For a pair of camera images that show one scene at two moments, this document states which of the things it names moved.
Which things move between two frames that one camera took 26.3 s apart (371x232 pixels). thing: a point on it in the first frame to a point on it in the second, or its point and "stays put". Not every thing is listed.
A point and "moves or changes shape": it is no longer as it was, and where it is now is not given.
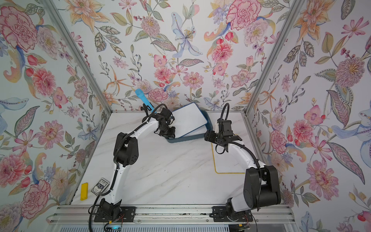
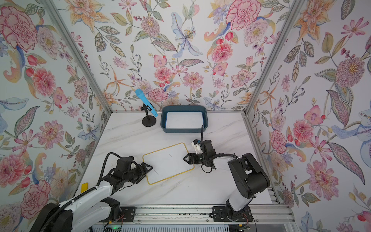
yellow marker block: [84, 191] stays put
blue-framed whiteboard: [201, 130] to [184, 120]
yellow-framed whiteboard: [226, 163] moves or changes shape
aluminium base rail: [176, 214] stays put
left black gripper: [171, 134] to [142, 175]
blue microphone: [140, 94] stays put
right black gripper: [210, 136] to [192, 157]
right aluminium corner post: [295, 7] stays put
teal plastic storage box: [208, 118] to [183, 108]
